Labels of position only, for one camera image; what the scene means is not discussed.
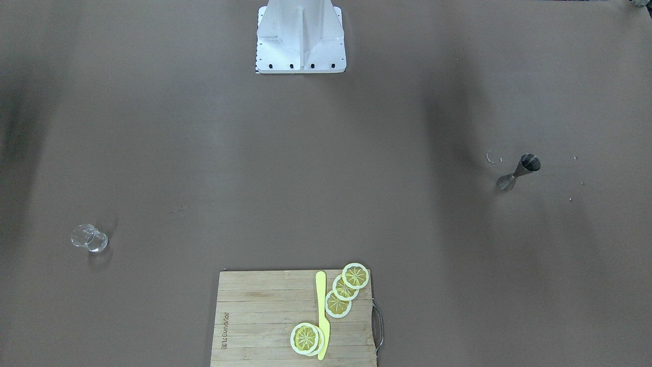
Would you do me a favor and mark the steel double jigger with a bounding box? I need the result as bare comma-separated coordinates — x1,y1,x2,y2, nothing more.
496,153,541,191

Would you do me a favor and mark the small clear glass cup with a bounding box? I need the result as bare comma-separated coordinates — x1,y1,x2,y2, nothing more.
70,224,108,253

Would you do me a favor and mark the yellow plastic knife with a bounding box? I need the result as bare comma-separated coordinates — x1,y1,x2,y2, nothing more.
316,270,331,361

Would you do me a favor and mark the wooden cutting board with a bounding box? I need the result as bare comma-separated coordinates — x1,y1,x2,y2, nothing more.
210,270,378,366

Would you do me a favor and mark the lemon slice by knife blade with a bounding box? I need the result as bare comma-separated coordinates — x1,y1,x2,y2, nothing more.
290,322,325,357

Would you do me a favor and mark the lemon slice near handle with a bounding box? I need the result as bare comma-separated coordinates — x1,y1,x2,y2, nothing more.
342,263,370,290

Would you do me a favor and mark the white camera pole base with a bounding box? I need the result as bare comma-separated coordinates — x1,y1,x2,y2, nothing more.
255,1,347,74

